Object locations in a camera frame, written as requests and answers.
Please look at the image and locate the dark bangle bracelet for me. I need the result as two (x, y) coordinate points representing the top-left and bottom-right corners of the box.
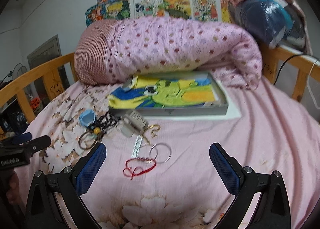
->
(78, 130), (104, 151)

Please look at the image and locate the black beaded cord necklace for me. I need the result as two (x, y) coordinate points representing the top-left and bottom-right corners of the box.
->
(87, 111), (122, 137)

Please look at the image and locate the red string bracelet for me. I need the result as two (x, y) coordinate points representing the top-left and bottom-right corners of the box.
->
(122, 156), (157, 180)

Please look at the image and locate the silver metal hair clip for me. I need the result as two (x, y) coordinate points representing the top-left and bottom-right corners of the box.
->
(131, 135), (143, 158)

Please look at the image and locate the grey hair claw clip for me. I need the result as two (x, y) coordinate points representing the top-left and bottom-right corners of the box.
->
(120, 110), (149, 137)

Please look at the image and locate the silver ring bangle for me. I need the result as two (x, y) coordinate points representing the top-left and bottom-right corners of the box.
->
(149, 142), (172, 164)

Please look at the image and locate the gold chain bracelet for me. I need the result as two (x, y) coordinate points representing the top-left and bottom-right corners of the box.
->
(139, 123), (161, 145)

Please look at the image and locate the person's left hand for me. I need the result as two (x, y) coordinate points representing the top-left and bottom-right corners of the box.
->
(6, 170), (23, 206)

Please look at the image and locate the electric fan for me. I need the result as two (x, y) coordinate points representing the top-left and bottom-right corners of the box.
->
(12, 63), (28, 80)

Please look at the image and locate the grey shallow tray box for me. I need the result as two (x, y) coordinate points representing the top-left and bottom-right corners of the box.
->
(112, 71), (229, 116)

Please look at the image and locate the pink floral bed sheet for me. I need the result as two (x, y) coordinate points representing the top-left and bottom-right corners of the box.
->
(13, 63), (320, 229)

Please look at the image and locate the pink rolled apple-print quilt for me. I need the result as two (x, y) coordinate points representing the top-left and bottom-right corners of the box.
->
(74, 17), (263, 90)

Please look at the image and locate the colourful frog drawing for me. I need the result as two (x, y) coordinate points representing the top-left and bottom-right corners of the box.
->
(108, 75), (221, 109)

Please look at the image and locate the orange-haired girl drawing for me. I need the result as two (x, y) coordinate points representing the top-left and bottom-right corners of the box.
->
(85, 4), (106, 27)

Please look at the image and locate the blond boy drawing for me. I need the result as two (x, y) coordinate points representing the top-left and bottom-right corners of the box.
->
(106, 0), (130, 20)

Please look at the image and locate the white doodle drawing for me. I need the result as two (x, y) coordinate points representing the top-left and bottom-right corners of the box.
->
(135, 0), (165, 18)

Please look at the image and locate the plastic bag of clothes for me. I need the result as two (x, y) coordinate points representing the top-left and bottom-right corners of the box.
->
(233, 0), (306, 50)

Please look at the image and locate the yellow bear drawing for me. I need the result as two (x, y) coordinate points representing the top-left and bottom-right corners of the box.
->
(220, 0), (232, 23)

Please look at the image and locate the orange landscape drawing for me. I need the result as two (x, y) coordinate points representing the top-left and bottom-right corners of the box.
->
(163, 0), (191, 20)

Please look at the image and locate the white cartoon figure drawing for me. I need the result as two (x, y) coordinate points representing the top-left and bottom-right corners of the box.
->
(191, 0), (219, 22)

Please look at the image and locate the grey wall panel door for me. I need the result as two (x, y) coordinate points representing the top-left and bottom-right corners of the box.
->
(27, 35), (62, 104)

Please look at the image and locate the black cable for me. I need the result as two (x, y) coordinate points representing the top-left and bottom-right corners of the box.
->
(273, 54), (320, 86)

